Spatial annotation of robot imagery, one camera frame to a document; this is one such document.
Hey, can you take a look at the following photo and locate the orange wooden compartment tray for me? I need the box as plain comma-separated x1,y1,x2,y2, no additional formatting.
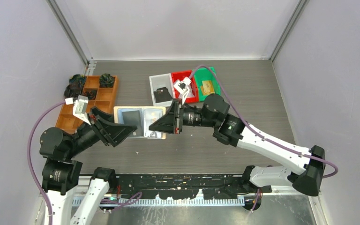
55,75,119,134

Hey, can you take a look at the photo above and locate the aluminium rail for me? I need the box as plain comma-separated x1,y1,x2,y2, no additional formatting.
40,173,321,207

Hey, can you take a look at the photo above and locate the red plastic bin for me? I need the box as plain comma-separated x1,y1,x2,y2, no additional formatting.
171,70,199,104

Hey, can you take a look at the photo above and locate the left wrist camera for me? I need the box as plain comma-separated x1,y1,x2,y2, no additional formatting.
73,95,90,125

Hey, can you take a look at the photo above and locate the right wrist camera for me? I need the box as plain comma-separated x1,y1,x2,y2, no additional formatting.
173,77,191,105

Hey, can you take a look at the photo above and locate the white plastic bin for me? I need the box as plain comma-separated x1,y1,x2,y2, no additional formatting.
149,73,175,107

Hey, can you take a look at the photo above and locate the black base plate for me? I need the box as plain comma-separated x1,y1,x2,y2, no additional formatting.
101,174,272,210

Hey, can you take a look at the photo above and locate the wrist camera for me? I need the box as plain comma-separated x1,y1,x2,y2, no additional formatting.
173,77,191,105
73,95,90,125

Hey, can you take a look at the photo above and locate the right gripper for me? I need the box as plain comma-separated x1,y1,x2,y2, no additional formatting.
149,98,218,135

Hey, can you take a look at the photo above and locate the dark fabric bundle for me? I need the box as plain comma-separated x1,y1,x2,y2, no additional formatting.
99,73,115,88
82,88,98,100
63,84,83,98
69,74,86,89

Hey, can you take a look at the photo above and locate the green plastic bin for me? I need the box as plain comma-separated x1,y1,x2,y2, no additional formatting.
194,68,221,102

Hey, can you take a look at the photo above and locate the gold card in green bin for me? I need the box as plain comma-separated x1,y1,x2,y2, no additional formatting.
200,80,215,95

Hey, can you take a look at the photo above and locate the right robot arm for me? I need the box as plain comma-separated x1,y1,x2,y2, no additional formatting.
149,94,325,196

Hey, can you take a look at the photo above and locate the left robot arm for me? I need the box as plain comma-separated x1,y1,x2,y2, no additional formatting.
39,106,137,225

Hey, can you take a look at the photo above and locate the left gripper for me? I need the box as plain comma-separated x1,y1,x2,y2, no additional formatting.
66,105,137,157

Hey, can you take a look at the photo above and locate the beige card holder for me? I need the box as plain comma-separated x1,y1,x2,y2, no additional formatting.
113,106,167,140

